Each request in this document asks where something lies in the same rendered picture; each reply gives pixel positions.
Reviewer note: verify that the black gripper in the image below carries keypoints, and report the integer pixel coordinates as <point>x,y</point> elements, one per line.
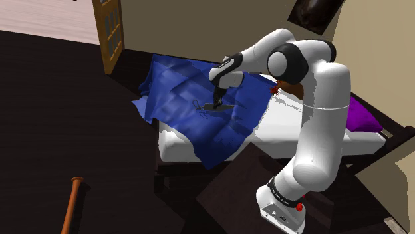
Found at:
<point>218,96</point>

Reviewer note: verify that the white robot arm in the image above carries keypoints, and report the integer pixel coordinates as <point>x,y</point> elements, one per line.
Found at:
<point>324,129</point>

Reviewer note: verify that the dark flat tablet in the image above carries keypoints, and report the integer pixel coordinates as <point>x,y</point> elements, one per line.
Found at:
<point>223,107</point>

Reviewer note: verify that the blue blanket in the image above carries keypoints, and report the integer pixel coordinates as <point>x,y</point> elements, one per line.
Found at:
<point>181,94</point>

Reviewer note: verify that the small red spiky object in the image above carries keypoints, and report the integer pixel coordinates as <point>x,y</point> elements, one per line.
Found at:
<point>274,90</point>

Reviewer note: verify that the bed with white mattress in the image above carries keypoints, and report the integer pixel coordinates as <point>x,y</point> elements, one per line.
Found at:
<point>278,129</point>

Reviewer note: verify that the brown rounded object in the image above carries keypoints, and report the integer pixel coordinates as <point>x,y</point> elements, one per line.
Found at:
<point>293,89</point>

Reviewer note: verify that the dark robot stand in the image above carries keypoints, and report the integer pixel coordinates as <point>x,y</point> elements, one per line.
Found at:
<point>233,197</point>

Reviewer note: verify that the wooden door with glass panes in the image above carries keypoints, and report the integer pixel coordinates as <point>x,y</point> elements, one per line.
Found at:
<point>111,32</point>

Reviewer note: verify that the purple pillow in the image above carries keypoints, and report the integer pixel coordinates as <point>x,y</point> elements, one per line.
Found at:
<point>360,118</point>

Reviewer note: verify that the brown wooden baseball bat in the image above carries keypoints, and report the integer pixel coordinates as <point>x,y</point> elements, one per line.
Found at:
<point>72,207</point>

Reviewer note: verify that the dark wall picture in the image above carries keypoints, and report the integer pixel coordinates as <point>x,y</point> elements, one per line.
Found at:
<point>313,13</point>

